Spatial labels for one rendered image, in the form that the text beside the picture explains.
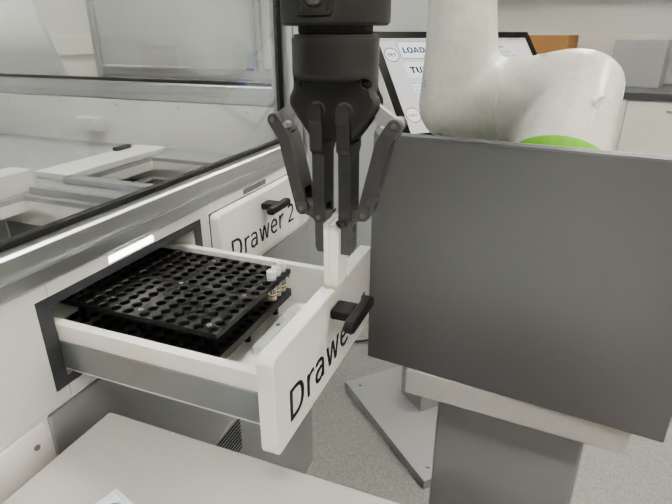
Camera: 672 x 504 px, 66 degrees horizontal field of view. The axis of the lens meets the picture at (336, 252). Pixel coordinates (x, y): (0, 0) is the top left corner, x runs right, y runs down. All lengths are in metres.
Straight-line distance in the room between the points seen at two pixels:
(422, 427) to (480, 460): 0.91
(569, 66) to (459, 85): 0.15
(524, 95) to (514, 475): 0.55
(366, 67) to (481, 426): 0.55
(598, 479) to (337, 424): 0.79
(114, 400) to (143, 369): 0.17
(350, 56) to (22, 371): 0.46
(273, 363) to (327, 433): 1.31
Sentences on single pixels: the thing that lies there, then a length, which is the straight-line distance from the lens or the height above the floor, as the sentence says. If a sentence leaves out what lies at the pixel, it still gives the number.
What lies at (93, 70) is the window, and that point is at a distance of 0.68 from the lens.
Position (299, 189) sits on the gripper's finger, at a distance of 0.49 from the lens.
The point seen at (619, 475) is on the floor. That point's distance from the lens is 1.84.
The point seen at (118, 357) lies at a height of 0.87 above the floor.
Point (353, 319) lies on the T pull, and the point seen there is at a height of 0.91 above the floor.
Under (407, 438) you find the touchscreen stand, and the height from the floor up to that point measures 0.03.
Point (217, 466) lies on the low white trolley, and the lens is 0.62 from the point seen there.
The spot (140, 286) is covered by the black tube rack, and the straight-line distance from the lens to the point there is 0.69.
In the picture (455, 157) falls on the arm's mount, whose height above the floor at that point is 1.06.
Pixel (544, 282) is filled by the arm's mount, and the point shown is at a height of 0.93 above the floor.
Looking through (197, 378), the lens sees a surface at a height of 0.87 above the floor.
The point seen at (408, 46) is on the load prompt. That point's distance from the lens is 1.40.
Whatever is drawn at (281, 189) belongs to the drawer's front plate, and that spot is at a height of 0.91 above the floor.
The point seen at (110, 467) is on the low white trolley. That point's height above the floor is 0.76.
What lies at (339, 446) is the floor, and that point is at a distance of 1.73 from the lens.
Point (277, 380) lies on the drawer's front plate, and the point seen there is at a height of 0.90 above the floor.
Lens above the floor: 1.19
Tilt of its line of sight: 23 degrees down
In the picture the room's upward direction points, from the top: straight up
